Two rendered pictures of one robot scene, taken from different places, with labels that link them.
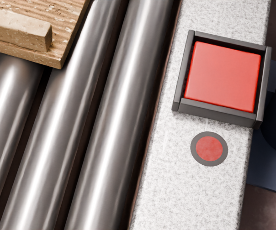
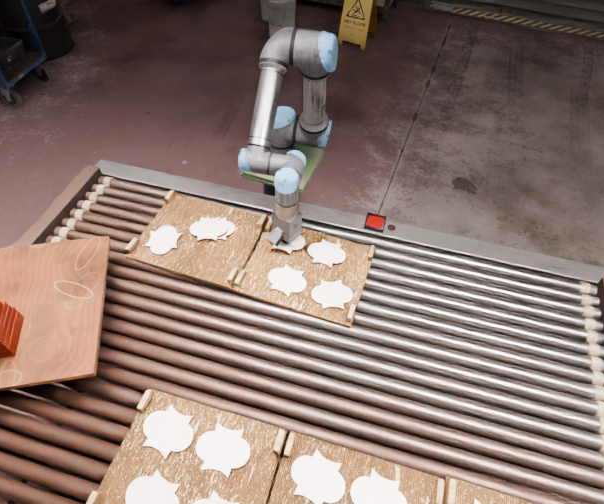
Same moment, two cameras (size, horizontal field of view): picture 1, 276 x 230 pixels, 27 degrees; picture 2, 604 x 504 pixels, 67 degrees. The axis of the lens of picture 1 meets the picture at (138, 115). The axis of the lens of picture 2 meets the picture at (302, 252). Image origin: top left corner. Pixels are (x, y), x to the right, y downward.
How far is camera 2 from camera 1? 1.49 m
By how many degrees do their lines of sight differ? 43
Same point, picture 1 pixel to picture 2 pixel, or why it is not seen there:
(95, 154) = (395, 246)
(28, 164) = (399, 257)
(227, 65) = (372, 220)
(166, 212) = (406, 235)
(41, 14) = (363, 251)
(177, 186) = (401, 233)
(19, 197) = (407, 258)
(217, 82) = (377, 222)
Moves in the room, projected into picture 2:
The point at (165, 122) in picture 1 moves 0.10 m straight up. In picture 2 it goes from (386, 234) to (390, 215)
